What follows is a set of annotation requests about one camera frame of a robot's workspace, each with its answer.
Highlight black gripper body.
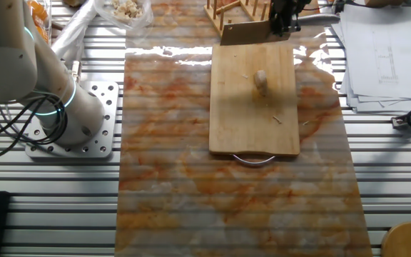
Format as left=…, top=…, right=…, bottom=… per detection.
left=269, top=0, right=301, bottom=23

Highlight steel cleaver knife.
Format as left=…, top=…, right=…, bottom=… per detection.
left=220, top=13, right=340, bottom=46

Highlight plastic bag of lotus pieces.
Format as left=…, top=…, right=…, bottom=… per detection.
left=94, top=0, right=155, bottom=31

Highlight wooden peg rack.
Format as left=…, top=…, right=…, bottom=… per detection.
left=203, top=0, right=320, bottom=36

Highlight wooden cutting board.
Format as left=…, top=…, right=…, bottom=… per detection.
left=208, top=43, right=301, bottom=168

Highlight white paper stack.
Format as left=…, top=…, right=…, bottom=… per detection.
left=331, top=3, right=411, bottom=115

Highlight orange marble pattern mat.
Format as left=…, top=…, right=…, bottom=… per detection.
left=114, top=0, right=373, bottom=257

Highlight roll of clear plastic bags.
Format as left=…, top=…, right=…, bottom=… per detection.
left=51, top=0, right=98, bottom=65

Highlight oranges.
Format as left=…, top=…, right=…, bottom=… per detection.
left=26, top=0, right=52, bottom=46

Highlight orange fruit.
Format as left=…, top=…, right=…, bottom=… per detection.
left=28, top=0, right=49, bottom=21
left=35, top=21, right=51, bottom=44

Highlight grey cable with metal plug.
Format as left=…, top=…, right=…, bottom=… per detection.
left=70, top=60, right=83, bottom=84

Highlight black arm base cables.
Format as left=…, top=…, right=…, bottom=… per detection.
left=0, top=93, right=69, bottom=161

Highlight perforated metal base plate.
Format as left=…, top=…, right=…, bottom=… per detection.
left=24, top=81, right=120, bottom=159

